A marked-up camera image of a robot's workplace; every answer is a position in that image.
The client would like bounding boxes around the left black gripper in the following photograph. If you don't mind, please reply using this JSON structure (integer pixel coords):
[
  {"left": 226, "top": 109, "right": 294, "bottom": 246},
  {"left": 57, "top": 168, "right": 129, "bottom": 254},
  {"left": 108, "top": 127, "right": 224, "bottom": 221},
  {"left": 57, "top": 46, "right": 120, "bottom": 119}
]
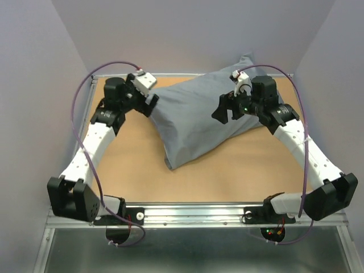
[{"left": 119, "top": 74, "right": 158, "bottom": 117}]

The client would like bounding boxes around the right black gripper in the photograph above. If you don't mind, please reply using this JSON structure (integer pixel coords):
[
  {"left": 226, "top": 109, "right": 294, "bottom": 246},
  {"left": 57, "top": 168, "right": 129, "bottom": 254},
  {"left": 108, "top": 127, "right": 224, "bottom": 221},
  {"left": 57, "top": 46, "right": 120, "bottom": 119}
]
[{"left": 210, "top": 84, "right": 262, "bottom": 125}]

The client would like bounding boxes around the grey pillowcase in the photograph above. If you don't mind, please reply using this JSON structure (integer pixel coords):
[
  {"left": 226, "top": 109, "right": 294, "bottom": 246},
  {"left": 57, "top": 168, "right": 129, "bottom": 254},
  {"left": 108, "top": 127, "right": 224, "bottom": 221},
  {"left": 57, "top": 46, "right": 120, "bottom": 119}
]
[{"left": 150, "top": 52, "right": 265, "bottom": 170}]

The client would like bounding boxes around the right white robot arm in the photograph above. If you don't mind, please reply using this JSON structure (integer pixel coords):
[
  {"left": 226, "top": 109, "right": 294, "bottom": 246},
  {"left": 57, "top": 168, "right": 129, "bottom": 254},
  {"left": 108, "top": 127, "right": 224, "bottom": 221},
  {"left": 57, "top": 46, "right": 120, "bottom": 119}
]
[{"left": 212, "top": 71, "right": 358, "bottom": 222}]

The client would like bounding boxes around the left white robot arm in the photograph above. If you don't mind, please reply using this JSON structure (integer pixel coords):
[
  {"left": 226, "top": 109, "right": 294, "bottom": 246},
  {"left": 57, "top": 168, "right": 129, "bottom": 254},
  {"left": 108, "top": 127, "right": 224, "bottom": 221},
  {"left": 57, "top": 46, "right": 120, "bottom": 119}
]
[{"left": 47, "top": 70, "right": 159, "bottom": 224}]

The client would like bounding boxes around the metal front panel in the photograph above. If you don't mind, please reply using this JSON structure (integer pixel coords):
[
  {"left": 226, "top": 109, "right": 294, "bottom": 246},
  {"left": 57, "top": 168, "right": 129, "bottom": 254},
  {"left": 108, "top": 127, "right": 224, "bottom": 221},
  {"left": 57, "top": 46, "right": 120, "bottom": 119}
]
[{"left": 42, "top": 226, "right": 362, "bottom": 272}]

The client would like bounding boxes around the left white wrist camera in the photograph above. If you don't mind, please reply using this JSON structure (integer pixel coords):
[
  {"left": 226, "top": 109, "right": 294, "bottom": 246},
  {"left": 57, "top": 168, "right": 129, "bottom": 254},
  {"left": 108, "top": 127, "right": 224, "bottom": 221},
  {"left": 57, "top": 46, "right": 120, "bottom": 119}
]
[{"left": 133, "top": 69, "right": 157, "bottom": 97}]

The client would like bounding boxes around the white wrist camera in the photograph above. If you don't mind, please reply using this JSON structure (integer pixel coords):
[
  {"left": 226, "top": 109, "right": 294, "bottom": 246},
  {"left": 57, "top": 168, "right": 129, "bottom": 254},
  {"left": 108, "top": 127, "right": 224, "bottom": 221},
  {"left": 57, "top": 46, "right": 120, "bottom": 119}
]
[
  {"left": 133, "top": 69, "right": 157, "bottom": 97},
  {"left": 230, "top": 70, "right": 250, "bottom": 97}
]

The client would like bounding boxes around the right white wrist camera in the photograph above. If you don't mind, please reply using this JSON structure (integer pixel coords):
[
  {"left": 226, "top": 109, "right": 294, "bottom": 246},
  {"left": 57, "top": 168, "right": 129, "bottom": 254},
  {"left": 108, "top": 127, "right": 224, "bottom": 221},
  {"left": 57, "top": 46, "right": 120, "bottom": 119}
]
[{"left": 230, "top": 70, "right": 250, "bottom": 97}]

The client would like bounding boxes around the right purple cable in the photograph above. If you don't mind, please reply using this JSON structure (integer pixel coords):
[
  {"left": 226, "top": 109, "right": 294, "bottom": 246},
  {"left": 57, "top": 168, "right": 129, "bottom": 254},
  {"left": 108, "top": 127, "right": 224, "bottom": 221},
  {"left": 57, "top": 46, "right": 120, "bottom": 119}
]
[{"left": 233, "top": 64, "right": 315, "bottom": 245}]

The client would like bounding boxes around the purple cable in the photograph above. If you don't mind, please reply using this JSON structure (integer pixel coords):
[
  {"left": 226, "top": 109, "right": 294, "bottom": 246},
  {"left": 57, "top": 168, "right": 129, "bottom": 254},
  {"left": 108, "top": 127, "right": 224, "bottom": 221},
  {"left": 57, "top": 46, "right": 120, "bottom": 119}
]
[
  {"left": 233, "top": 64, "right": 315, "bottom": 245},
  {"left": 71, "top": 61, "right": 146, "bottom": 247}
]

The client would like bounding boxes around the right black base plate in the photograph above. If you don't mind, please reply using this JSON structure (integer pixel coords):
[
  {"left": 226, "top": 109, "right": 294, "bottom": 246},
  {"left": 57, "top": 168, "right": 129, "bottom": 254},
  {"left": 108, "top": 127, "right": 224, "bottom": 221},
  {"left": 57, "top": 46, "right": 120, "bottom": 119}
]
[{"left": 241, "top": 206, "right": 296, "bottom": 225}]

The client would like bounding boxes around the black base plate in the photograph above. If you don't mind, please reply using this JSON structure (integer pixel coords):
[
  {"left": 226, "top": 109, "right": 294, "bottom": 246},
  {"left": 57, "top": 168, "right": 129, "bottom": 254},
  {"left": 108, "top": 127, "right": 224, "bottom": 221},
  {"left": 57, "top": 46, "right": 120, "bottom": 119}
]
[
  {"left": 93, "top": 206, "right": 145, "bottom": 227},
  {"left": 241, "top": 206, "right": 296, "bottom": 225}
]

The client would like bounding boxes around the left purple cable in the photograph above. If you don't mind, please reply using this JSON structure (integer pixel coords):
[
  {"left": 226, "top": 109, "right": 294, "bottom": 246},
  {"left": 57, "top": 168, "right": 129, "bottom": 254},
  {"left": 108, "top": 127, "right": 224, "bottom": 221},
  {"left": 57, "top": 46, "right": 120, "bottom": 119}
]
[{"left": 71, "top": 61, "right": 146, "bottom": 247}]

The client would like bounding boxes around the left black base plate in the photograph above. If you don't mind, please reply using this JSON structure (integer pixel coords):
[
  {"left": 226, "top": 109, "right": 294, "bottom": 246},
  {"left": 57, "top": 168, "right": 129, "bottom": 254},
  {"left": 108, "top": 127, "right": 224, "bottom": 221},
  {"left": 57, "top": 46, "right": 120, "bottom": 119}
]
[{"left": 93, "top": 206, "right": 145, "bottom": 227}]

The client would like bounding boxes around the aluminium frame rail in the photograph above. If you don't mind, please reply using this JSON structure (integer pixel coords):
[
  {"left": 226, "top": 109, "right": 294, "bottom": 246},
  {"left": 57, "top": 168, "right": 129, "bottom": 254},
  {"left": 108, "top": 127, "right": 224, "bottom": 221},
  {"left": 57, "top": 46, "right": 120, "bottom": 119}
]
[{"left": 45, "top": 203, "right": 349, "bottom": 229}]

